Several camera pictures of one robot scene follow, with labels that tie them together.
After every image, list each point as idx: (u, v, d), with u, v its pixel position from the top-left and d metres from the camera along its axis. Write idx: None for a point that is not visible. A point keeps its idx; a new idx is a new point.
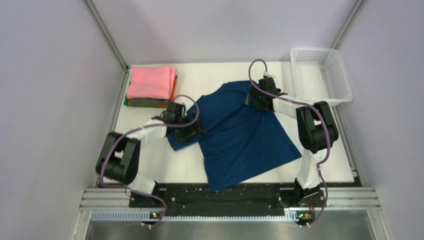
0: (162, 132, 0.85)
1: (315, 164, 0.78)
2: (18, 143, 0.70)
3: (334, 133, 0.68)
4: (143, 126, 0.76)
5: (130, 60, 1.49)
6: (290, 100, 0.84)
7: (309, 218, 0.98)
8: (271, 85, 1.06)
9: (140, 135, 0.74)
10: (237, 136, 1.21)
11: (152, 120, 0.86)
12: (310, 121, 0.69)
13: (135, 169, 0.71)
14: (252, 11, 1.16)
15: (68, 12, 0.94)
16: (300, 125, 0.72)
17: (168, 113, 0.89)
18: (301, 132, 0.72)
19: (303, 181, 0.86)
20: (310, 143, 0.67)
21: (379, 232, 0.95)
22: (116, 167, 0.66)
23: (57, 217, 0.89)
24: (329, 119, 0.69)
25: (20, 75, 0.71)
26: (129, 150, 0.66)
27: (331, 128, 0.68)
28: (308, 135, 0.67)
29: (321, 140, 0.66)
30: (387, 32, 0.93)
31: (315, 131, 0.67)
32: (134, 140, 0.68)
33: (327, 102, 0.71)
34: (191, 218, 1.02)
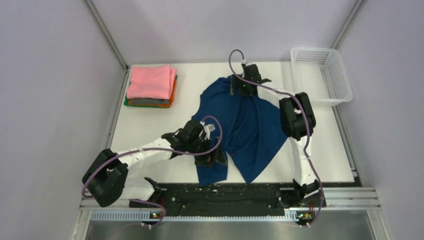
0: (166, 155, 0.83)
1: (305, 155, 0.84)
2: (18, 143, 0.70)
3: (312, 121, 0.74)
4: (142, 148, 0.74)
5: (130, 60, 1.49)
6: (273, 89, 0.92)
7: (309, 218, 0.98)
8: (255, 71, 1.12)
9: (135, 159, 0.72)
10: (238, 137, 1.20)
11: (162, 140, 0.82)
12: (290, 112, 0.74)
13: (117, 194, 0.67)
14: (252, 11, 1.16)
15: (67, 11, 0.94)
16: (281, 114, 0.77)
17: (183, 133, 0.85)
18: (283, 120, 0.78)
19: (299, 177, 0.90)
20: (291, 131, 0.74)
21: (379, 231, 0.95)
22: (99, 185, 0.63)
23: (57, 217, 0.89)
24: (308, 109, 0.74)
25: (20, 75, 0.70)
26: (112, 175, 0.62)
27: (310, 117, 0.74)
28: (289, 125, 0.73)
29: (301, 128, 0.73)
30: (387, 32, 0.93)
31: (296, 121, 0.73)
32: (121, 168, 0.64)
33: (306, 93, 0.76)
34: (191, 218, 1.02)
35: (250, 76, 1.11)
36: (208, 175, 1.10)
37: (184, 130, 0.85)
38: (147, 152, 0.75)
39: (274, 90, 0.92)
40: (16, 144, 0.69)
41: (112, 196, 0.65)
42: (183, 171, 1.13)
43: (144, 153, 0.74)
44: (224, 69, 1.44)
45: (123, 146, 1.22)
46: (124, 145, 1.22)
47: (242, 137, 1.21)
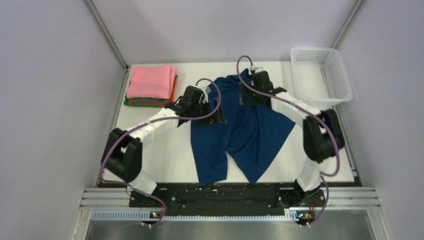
0: (174, 122, 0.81)
1: (318, 171, 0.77)
2: (18, 143, 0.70)
3: (341, 144, 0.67)
4: (149, 121, 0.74)
5: (130, 60, 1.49)
6: (292, 104, 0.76)
7: (309, 218, 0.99)
8: (267, 80, 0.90)
9: (145, 132, 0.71)
10: (238, 137, 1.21)
11: (165, 110, 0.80)
12: (318, 134, 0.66)
13: (137, 167, 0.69)
14: (252, 11, 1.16)
15: (67, 11, 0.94)
16: (306, 136, 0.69)
17: (185, 99, 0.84)
18: (307, 142, 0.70)
19: (304, 184, 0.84)
20: (317, 155, 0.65)
21: (379, 231, 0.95)
22: (117, 163, 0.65)
23: (57, 217, 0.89)
24: (337, 130, 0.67)
25: (20, 75, 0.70)
26: (128, 151, 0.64)
27: (338, 138, 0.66)
28: (315, 148, 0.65)
29: (329, 153, 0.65)
30: (387, 32, 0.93)
31: (323, 144, 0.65)
32: (136, 142, 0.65)
33: (334, 110, 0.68)
34: (191, 218, 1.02)
35: (261, 85, 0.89)
36: (208, 174, 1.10)
37: (185, 97, 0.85)
38: (156, 124, 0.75)
39: (293, 104, 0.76)
40: (15, 144, 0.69)
41: (132, 170, 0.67)
42: (183, 171, 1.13)
43: (153, 126, 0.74)
44: (224, 69, 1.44)
45: None
46: None
47: (242, 137, 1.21)
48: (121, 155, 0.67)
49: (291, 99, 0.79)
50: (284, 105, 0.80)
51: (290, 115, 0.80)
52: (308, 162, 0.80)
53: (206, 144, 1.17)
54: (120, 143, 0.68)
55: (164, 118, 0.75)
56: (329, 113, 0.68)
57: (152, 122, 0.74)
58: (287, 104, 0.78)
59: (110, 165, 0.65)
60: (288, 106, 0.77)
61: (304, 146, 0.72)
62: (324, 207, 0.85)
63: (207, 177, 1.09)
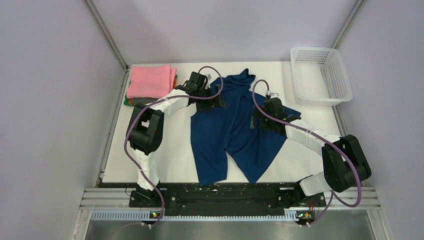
0: (184, 102, 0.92)
1: (328, 188, 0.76)
2: (18, 143, 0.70)
3: (365, 171, 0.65)
4: (166, 98, 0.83)
5: (130, 60, 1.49)
6: (309, 131, 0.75)
7: (309, 218, 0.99)
8: (280, 107, 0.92)
9: (163, 106, 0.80)
10: (239, 136, 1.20)
11: (176, 90, 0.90)
12: (340, 163, 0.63)
13: (159, 140, 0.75)
14: (252, 11, 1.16)
15: (67, 11, 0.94)
16: (327, 164, 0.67)
17: (191, 83, 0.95)
18: (328, 170, 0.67)
19: (308, 189, 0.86)
20: (342, 186, 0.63)
21: (379, 231, 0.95)
22: (142, 135, 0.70)
23: (57, 217, 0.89)
24: (360, 157, 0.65)
25: (19, 75, 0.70)
26: (153, 120, 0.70)
27: (362, 166, 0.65)
28: (339, 179, 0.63)
29: (352, 183, 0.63)
30: (387, 32, 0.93)
31: (346, 173, 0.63)
32: (158, 112, 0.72)
33: (355, 136, 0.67)
34: (191, 218, 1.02)
35: (274, 113, 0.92)
36: (208, 174, 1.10)
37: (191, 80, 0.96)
38: (172, 100, 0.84)
39: (310, 132, 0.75)
40: (15, 144, 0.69)
41: (155, 142, 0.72)
42: (183, 171, 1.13)
43: (170, 102, 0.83)
44: (224, 69, 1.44)
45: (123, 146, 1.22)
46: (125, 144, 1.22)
47: (242, 137, 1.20)
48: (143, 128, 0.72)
49: (306, 126, 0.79)
50: (298, 132, 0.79)
51: (305, 142, 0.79)
52: (318, 177, 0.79)
53: (206, 144, 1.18)
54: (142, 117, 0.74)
55: (179, 96, 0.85)
56: (349, 139, 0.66)
57: (168, 99, 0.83)
58: (303, 132, 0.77)
59: (136, 137, 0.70)
60: (304, 133, 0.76)
61: (324, 174, 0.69)
62: (328, 206, 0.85)
63: (207, 176, 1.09)
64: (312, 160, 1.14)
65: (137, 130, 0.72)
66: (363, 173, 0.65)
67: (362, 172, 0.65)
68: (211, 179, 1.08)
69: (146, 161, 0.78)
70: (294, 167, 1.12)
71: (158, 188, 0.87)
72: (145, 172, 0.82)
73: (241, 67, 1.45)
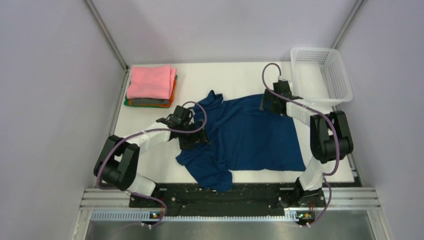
0: (165, 136, 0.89)
1: (319, 171, 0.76)
2: (18, 142, 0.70)
3: (348, 145, 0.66)
4: (145, 130, 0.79)
5: (130, 60, 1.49)
6: (305, 106, 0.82)
7: (309, 218, 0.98)
8: (286, 88, 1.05)
9: (140, 139, 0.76)
10: (241, 137, 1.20)
11: (157, 123, 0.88)
12: (323, 130, 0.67)
13: (132, 176, 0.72)
14: (252, 11, 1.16)
15: (68, 12, 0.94)
16: (313, 132, 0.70)
17: (175, 116, 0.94)
18: (314, 140, 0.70)
19: (305, 183, 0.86)
20: (321, 153, 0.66)
21: (379, 232, 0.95)
22: (114, 171, 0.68)
23: (57, 216, 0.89)
24: (344, 130, 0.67)
25: (20, 75, 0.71)
26: (125, 156, 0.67)
27: (346, 140, 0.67)
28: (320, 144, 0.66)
29: (333, 151, 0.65)
30: (387, 32, 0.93)
31: (328, 141, 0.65)
32: (131, 147, 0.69)
33: (344, 112, 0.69)
34: (191, 218, 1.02)
35: (280, 92, 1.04)
36: (211, 181, 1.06)
37: (175, 114, 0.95)
38: (150, 134, 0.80)
39: (305, 106, 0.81)
40: (15, 144, 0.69)
41: (127, 178, 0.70)
42: (182, 171, 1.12)
43: (148, 135, 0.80)
44: (224, 70, 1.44)
45: None
46: None
47: (242, 137, 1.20)
48: (114, 164, 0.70)
49: (304, 103, 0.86)
50: (296, 108, 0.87)
51: (302, 118, 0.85)
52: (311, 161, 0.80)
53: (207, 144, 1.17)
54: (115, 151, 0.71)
55: (158, 129, 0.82)
56: (338, 113, 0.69)
57: (147, 131, 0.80)
58: (300, 106, 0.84)
59: (105, 174, 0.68)
60: (301, 107, 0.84)
61: (311, 146, 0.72)
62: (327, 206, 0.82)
63: (208, 180, 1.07)
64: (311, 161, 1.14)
65: (108, 166, 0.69)
66: (345, 146, 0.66)
67: (344, 145, 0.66)
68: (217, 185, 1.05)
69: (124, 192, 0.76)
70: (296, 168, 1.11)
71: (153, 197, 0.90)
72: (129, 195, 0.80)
73: (241, 67, 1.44)
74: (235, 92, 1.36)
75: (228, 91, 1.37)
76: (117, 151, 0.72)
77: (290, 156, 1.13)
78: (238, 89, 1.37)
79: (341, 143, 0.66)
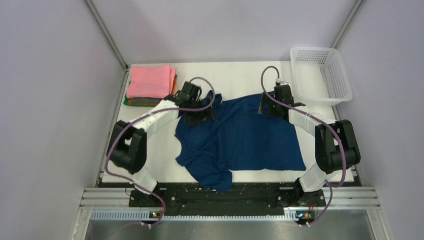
0: (173, 114, 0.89)
1: (323, 178, 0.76)
2: (18, 142, 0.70)
3: (355, 156, 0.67)
4: (152, 112, 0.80)
5: (130, 60, 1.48)
6: (308, 114, 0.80)
7: (309, 218, 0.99)
8: (287, 94, 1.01)
9: (147, 122, 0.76)
10: (241, 137, 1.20)
11: (165, 101, 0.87)
12: (330, 142, 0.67)
13: (143, 158, 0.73)
14: (252, 10, 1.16)
15: (68, 11, 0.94)
16: (318, 143, 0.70)
17: (184, 93, 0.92)
18: (319, 151, 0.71)
19: (306, 185, 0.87)
20: (328, 165, 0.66)
21: (379, 231, 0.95)
22: (124, 154, 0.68)
23: (57, 216, 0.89)
24: (351, 141, 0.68)
25: (20, 75, 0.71)
26: (134, 141, 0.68)
27: (353, 151, 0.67)
28: (327, 156, 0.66)
29: (340, 163, 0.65)
30: (387, 31, 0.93)
31: (334, 152, 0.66)
32: (139, 132, 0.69)
33: (350, 121, 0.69)
34: (191, 218, 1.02)
35: (282, 98, 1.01)
36: (213, 181, 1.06)
37: (184, 90, 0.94)
38: (157, 115, 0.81)
39: (309, 114, 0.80)
40: (15, 144, 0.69)
41: (137, 162, 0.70)
42: (183, 171, 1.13)
43: (155, 117, 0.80)
44: (224, 69, 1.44)
45: None
46: None
47: (242, 137, 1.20)
48: (125, 148, 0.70)
49: (307, 110, 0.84)
50: (299, 116, 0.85)
51: (305, 126, 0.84)
52: (314, 168, 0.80)
53: (207, 144, 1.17)
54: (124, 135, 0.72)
55: (165, 110, 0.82)
56: (344, 123, 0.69)
57: (154, 113, 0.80)
58: (304, 115, 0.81)
59: (116, 159, 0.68)
60: (304, 116, 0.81)
61: (316, 156, 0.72)
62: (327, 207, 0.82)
63: (209, 179, 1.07)
64: (311, 161, 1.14)
65: (117, 149, 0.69)
66: (352, 157, 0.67)
67: (351, 155, 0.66)
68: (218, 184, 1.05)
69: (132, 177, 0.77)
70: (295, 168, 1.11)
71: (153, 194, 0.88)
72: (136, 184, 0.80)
73: (241, 67, 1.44)
74: (235, 92, 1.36)
75: (228, 91, 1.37)
76: (126, 135, 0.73)
77: (289, 156, 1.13)
78: (238, 89, 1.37)
79: (347, 154, 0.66)
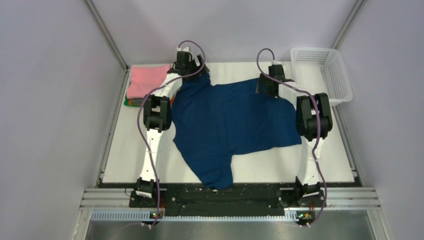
0: (179, 82, 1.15)
1: (311, 156, 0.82)
2: (17, 143, 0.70)
3: (328, 124, 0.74)
4: (165, 84, 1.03)
5: (130, 60, 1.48)
6: (294, 88, 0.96)
7: (309, 218, 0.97)
8: (280, 71, 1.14)
9: (166, 91, 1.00)
10: (242, 138, 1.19)
11: (169, 74, 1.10)
12: (306, 110, 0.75)
13: (170, 119, 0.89)
14: (252, 11, 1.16)
15: (67, 12, 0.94)
16: (298, 112, 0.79)
17: (179, 63, 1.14)
18: (299, 120, 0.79)
19: (302, 177, 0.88)
20: (304, 131, 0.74)
21: (379, 231, 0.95)
22: (157, 117, 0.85)
23: (57, 216, 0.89)
24: (326, 111, 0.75)
25: (19, 76, 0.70)
26: (162, 105, 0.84)
27: (327, 119, 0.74)
28: (303, 123, 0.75)
29: (314, 128, 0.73)
30: (387, 32, 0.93)
31: (310, 119, 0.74)
32: (165, 98, 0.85)
33: (327, 94, 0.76)
34: (191, 218, 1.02)
35: (274, 75, 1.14)
36: (213, 179, 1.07)
37: (178, 60, 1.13)
38: (170, 85, 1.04)
39: (294, 88, 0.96)
40: (14, 146, 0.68)
41: (168, 122, 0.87)
42: (183, 171, 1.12)
43: (169, 86, 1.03)
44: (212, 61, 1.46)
45: (123, 145, 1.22)
46: (122, 148, 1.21)
47: (243, 137, 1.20)
48: (157, 113, 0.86)
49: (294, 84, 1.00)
50: (287, 89, 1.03)
51: (291, 97, 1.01)
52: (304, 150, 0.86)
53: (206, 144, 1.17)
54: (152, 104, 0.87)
55: (174, 79, 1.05)
56: (321, 95, 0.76)
57: (167, 84, 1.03)
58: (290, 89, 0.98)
59: (152, 121, 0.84)
60: (291, 89, 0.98)
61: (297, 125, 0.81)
62: (326, 199, 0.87)
63: (209, 178, 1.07)
64: None
65: (152, 115, 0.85)
66: (325, 125, 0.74)
67: (324, 123, 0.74)
68: (219, 183, 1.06)
69: (158, 141, 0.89)
70: (296, 168, 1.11)
71: (158, 181, 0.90)
72: (153, 153, 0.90)
73: (241, 67, 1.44)
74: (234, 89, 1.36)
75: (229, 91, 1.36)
76: (154, 104, 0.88)
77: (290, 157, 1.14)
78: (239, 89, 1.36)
79: (321, 121, 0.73)
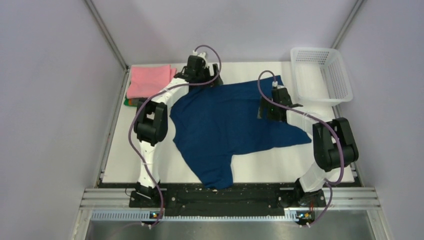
0: (185, 89, 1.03)
1: (322, 177, 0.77)
2: (18, 142, 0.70)
3: (353, 152, 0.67)
4: (167, 89, 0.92)
5: (130, 60, 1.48)
6: (305, 114, 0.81)
7: (310, 218, 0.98)
8: (285, 96, 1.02)
9: (166, 97, 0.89)
10: (242, 138, 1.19)
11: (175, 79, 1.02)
12: (327, 139, 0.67)
13: (164, 132, 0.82)
14: (252, 11, 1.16)
15: (67, 12, 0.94)
16: (316, 142, 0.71)
17: (189, 68, 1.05)
18: (318, 150, 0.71)
19: (306, 184, 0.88)
20: (327, 164, 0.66)
21: (379, 231, 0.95)
22: (149, 126, 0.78)
23: (57, 216, 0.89)
24: (348, 139, 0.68)
25: (19, 76, 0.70)
26: (157, 112, 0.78)
27: (351, 148, 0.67)
28: (324, 154, 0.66)
29: (338, 160, 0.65)
30: (387, 32, 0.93)
31: (332, 149, 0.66)
32: (162, 105, 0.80)
33: (347, 119, 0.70)
34: (191, 218, 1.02)
35: (279, 100, 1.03)
36: (212, 179, 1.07)
37: (189, 66, 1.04)
38: (172, 91, 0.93)
39: (306, 114, 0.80)
40: (14, 146, 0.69)
41: (161, 133, 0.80)
42: (183, 171, 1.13)
43: (171, 92, 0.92)
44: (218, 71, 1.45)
45: (123, 145, 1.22)
46: (122, 149, 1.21)
47: (243, 138, 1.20)
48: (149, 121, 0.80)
49: (305, 110, 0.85)
50: (297, 115, 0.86)
51: (303, 125, 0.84)
52: (313, 167, 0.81)
53: (206, 144, 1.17)
54: (146, 111, 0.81)
55: (178, 86, 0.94)
56: (341, 121, 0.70)
57: (169, 90, 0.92)
58: (301, 114, 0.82)
59: (143, 129, 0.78)
60: (301, 115, 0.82)
61: (315, 155, 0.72)
62: (328, 206, 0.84)
63: (209, 178, 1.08)
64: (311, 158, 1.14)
65: (144, 122, 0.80)
66: (349, 154, 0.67)
67: (348, 153, 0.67)
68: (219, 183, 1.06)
69: (152, 153, 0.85)
70: (296, 169, 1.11)
71: (159, 186, 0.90)
72: (148, 166, 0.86)
73: (241, 67, 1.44)
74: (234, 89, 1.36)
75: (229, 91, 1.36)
76: (149, 110, 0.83)
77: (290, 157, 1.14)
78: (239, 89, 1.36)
79: (345, 151, 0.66)
